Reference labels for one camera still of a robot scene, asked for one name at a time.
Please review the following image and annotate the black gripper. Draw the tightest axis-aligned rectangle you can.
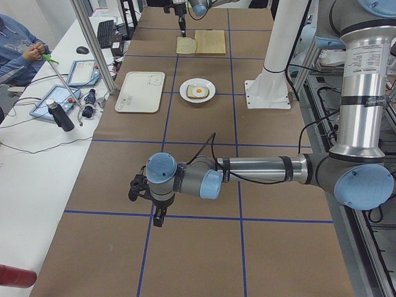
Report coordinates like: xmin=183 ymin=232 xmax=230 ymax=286
xmin=151 ymin=193 xmax=174 ymax=227
xmin=163 ymin=0 xmax=186 ymax=37

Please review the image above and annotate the bread slice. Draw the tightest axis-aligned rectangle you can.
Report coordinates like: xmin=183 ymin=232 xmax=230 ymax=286
xmin=176 ymin=37 xmax=197 ymax=54
xmin=187 ymin=85 xmax=209 ymax=100

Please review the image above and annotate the white round plate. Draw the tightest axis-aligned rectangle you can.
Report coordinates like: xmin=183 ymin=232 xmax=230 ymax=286
xmin=179 ymin=78 xmax=216 ymax=103

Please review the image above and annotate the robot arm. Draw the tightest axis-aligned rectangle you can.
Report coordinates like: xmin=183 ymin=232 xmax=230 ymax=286
xmin=144 ymin=1 xmax=395 ymax=226
xmin=163 ymin=0 xmax=238 ymax=37

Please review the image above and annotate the bread slice under egg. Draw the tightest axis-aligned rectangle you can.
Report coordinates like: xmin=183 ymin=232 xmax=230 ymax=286
xmin=187 ymin=85 xmax=209 ymax=100

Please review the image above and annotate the wooden cutting board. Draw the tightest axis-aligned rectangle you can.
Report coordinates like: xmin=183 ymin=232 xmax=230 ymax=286
xmin=194 ymin=30 xmax=226 ymax=55

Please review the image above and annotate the small black box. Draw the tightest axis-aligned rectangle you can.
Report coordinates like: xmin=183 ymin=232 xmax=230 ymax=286
xmin=111 ymin=41 xmax=124 ymax=57

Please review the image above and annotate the fried egg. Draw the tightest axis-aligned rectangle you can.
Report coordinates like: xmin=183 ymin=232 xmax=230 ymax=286
xmin=191 ymin=87 xmax=207 ymax=97

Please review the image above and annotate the black keyboard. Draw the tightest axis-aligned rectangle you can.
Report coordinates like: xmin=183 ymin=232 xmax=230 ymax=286
xmin=97 ymin=20 xmax=115 ymax=48

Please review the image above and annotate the cream bear tray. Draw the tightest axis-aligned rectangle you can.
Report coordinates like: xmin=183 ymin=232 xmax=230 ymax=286
xmin=114 ymin=71 xmax=165 ymax=113

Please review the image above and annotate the black computer mouse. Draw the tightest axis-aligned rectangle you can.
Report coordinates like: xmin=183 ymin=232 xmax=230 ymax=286
xmin=75 ymin=46 xmax=89 ymax=54

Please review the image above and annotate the far teach pendant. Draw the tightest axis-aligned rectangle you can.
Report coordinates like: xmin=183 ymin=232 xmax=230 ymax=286
xmin=66 ymin=59 xmax=100 ymax=87

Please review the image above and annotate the teach pendant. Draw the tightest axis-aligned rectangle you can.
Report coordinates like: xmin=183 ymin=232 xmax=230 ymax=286
xmin=66 ymin=59 xmax=100 ymax=87
xmin=29 ymin=85 xmax=75 ymax=122

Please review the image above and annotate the folded dark umbrella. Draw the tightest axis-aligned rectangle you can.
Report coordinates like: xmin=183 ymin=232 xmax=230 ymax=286
xmin=82 ymin=89 xmax=96 ymax=118

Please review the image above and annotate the black water bottle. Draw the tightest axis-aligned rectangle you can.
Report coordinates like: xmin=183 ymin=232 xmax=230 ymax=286
xmin=45 ymin=98 xmax=74 ymax=132

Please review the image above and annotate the near teach pendant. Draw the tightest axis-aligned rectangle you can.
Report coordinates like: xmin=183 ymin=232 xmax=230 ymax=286
xmin=29 ymin=85 xmax=75 ymax=122

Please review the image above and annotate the red cylinder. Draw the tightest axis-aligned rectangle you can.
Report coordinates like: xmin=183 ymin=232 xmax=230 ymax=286
xmin=0 ymin=264 xmax=37 ymax=288

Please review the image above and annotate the person in blue hoodie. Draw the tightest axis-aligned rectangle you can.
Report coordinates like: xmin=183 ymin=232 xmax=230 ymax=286
xmin=1 ymin=15 xmax=51 ymax=87

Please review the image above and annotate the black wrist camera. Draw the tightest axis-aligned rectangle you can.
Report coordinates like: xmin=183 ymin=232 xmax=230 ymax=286
xmin=128 ymin=173 xmax=152 ymax=202

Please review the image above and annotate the aluminium frame post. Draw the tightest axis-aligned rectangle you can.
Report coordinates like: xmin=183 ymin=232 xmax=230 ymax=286
xmin=70 ymin=0 xmax=116 ymax=95

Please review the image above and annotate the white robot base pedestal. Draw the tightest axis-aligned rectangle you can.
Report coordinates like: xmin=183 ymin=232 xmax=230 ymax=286
xmin=245 ymin=1 xmax=293 ymax=109

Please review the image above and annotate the green handled reacher grabber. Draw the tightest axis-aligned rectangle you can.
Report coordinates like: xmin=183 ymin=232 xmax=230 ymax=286
xmin=42 ymin=54 xmax=83 ymax=111

